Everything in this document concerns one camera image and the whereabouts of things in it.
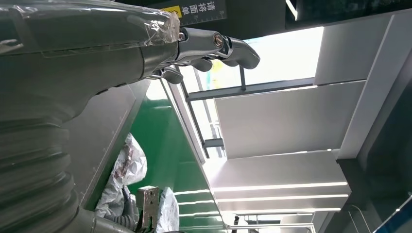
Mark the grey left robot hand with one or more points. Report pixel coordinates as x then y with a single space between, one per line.
80 58

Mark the grey parcel bag red print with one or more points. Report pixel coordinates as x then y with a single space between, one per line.
169 209
128 164

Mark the green conveyor belt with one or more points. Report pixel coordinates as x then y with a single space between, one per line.
167 144

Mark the black yellow column label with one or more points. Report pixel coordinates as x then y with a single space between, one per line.
199 11

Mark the ceiling light strip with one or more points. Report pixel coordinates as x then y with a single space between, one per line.
283 210
280 186
283 197

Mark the aluminium conveyor frame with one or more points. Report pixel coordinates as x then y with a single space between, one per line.
185 122

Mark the dark window frame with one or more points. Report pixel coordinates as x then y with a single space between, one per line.
251 88

